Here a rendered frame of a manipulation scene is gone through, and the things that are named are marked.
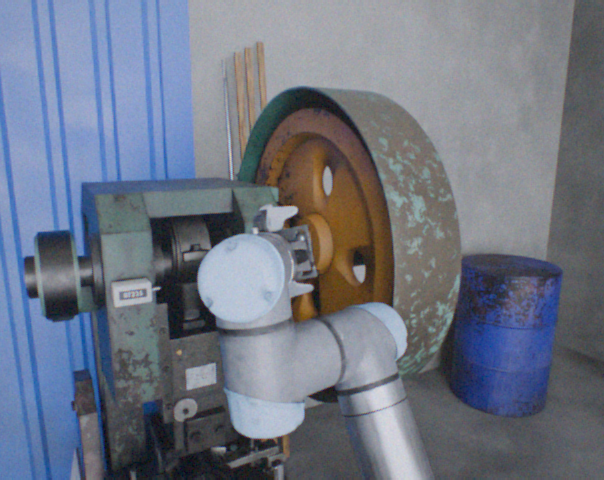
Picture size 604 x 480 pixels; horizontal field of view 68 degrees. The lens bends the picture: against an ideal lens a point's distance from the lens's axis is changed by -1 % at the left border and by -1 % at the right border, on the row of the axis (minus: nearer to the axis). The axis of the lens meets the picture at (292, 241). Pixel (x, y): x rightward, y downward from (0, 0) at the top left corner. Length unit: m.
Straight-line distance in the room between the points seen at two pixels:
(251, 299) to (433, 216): 0.61
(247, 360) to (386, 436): 0.18
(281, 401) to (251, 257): 0.14
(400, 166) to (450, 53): 2.34
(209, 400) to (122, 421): 0.34
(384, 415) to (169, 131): 1.88
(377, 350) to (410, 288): 0.42
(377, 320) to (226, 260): 0.21
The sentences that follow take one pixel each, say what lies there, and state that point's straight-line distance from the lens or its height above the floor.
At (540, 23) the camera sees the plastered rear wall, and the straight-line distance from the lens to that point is 3.97.
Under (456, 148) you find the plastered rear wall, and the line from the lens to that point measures 3.28.
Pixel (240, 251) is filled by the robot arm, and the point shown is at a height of 1.51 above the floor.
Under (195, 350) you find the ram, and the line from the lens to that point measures 1.10.
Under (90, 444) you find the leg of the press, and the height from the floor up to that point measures 0.76.
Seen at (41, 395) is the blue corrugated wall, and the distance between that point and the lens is 2.43.
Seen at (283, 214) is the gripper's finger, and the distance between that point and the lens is 0.68.
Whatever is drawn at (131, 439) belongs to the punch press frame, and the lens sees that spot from 1.47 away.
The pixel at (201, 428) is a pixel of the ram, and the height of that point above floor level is 0.95.
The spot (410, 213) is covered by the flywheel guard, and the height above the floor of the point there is 1.47.
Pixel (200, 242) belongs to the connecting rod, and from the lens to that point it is 1.03.
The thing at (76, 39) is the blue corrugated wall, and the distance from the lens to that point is 2.22.
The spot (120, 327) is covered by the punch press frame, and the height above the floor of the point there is 1.24.
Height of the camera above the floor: 1.59
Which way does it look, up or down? 12 degrees down
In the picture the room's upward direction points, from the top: straight up
